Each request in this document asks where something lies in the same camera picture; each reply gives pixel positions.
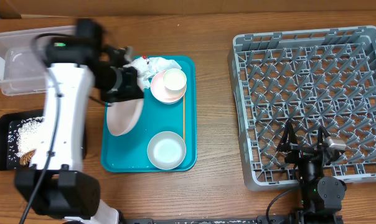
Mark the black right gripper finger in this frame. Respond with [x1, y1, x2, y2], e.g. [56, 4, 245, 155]
[317, 126, 330, 149]
[276, 120, 298, 152]

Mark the small pink plate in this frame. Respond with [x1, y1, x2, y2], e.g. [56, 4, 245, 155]
[150, 70, 187, 105]

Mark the wooden chopstick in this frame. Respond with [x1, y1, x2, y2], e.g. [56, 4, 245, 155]
[182, 95, 186, 142]

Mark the grey-white bowl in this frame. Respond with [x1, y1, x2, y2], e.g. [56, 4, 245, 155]
[147, 131, 187, 170]

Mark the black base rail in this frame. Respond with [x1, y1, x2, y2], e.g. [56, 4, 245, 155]
[120, 215, 344, 224]

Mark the large pink plate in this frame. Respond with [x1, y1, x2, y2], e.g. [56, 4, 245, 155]
[106, 99, 144, 136]

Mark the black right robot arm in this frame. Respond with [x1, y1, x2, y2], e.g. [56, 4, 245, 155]
[276, 119, 347, 223]

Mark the black tray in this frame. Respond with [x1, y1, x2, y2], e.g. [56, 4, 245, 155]
[0, 110, 45, 170]

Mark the white napkin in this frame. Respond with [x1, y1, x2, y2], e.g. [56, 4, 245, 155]
[124, 57, 182, 90]

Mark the grey dishwasher rack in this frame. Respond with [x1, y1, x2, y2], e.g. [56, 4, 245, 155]
[228, 26, 376, 191]

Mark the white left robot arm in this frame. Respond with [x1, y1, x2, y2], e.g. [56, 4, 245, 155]
[14, 19, 144, 223]

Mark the brown food scrap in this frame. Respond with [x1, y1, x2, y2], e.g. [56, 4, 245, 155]
[19, 150, 35, 166]

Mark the teal serving tray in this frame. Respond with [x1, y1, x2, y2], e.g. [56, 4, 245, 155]
[101, 55, 197, 173]

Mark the clear plastic bin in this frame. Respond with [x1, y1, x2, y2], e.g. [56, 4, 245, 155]
[0, 26, 75, 96]

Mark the cream cup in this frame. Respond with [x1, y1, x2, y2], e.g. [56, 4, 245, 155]
[163, 68, 187, 91]

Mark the white rice pile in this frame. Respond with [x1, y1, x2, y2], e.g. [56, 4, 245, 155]
[7, 116, 44, 161]

